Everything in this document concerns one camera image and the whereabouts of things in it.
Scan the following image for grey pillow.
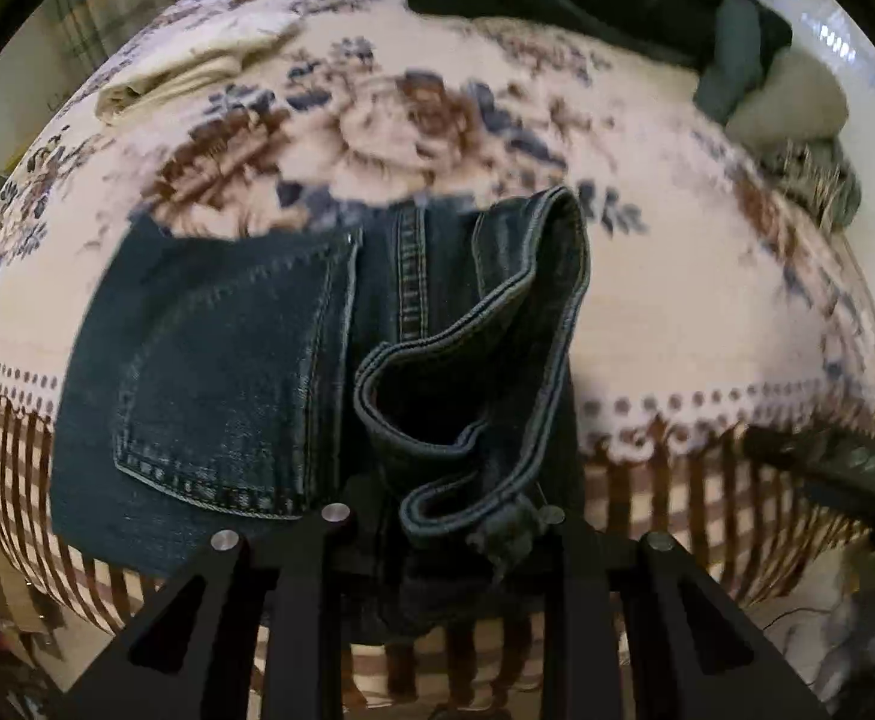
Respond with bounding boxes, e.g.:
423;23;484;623
729;52;852;151

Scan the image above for folded cream white cloth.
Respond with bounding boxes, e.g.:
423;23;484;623
96;15;305;126

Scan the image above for teal curtain with beige band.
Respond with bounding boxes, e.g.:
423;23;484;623
51;0;178;72

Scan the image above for teal grey cloth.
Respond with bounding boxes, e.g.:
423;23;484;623
694;0;772;125

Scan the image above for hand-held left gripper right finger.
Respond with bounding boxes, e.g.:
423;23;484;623
534;506;828;720

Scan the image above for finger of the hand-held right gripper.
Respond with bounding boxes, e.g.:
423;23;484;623
737;424;875;535

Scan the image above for blue denim pants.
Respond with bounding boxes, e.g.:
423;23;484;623
49;186;592;646

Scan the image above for white headboard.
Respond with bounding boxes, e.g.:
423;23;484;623
789;4;875;136

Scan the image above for bed with floral sheet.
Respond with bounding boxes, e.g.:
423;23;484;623
0;0;875;720

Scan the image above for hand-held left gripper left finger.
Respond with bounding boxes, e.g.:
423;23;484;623
70;502;357;720

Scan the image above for grey fringed scarf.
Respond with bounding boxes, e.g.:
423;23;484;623
765;139;862;232

